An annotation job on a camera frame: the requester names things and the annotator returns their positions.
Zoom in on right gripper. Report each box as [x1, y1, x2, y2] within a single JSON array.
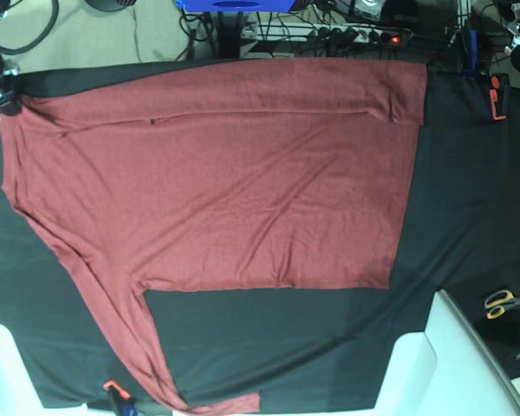
[[0, 69, 22, 120]]

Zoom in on red long-sleeve T-shirt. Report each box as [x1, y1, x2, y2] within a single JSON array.
[[0, 58, 427, 415]]

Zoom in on blue plastic bin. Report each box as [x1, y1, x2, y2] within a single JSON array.
[[174, 0, 295, 13]]

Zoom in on white power strip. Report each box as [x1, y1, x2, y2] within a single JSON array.
[[241, 22, 413, 46]]

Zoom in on orange blue clamp bottom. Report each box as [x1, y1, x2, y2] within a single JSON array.
[[102, 380, 140, 416]]

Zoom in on blue clamp at right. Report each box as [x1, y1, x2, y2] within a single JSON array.
[[461, 29, 478, 79]]

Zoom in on black table cloth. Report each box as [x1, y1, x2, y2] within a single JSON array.
[[0, 72, 520, 413]]

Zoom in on orange black clamp right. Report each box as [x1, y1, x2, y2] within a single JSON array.
[[489, 73, 510, 120]]

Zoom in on black camera stand post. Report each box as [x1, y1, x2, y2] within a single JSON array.
[[212, 11, 249, 59]]

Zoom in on white left table frame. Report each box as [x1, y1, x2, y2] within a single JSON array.
[[0, 319, 92, 416]]

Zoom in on white table frame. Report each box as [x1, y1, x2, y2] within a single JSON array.
[[374, 290, 520, 415], [0, 319, 92, 416]]

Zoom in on white right table frame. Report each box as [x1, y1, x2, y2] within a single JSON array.
[[374, 290, 520, 415]]

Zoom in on yellow-handled scissors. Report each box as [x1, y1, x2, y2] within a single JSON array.
[[484, 289, 520, 320]]

